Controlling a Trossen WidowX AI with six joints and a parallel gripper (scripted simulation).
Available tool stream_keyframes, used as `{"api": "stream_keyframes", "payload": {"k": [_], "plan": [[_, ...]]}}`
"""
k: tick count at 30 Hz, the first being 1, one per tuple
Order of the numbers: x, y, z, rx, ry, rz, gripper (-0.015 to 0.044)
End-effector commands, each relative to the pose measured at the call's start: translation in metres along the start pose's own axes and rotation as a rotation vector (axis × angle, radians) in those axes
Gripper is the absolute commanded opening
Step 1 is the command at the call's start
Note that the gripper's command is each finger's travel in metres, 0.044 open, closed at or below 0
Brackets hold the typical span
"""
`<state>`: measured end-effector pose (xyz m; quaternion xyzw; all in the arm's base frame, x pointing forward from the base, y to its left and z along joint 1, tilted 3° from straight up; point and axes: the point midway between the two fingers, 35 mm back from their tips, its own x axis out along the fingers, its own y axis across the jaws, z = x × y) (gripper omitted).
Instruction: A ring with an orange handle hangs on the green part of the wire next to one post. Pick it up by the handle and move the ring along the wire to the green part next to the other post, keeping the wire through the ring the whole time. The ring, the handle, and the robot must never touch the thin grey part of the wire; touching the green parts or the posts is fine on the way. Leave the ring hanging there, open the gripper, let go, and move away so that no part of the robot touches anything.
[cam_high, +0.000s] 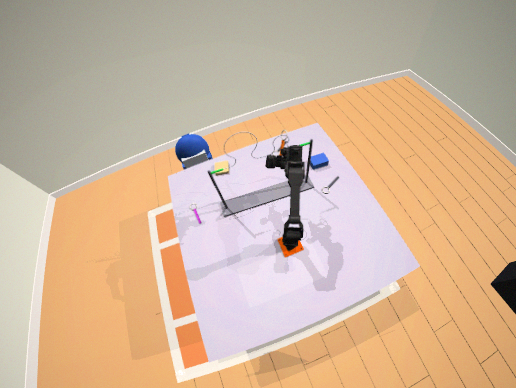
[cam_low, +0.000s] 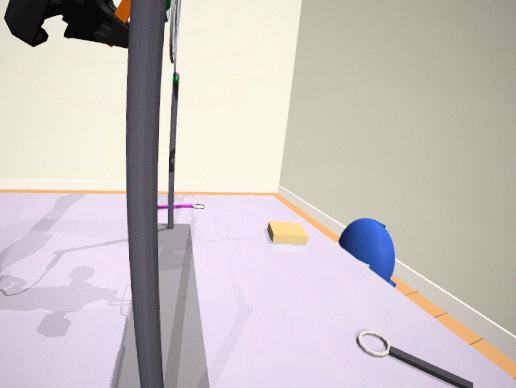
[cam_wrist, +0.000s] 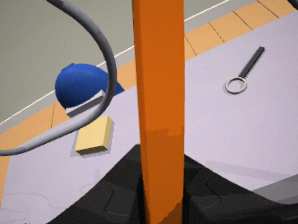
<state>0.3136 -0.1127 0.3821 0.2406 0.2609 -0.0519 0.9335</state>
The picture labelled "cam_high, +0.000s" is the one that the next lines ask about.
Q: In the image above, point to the blue rectangular block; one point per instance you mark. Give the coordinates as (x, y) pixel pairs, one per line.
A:
(318, 161)

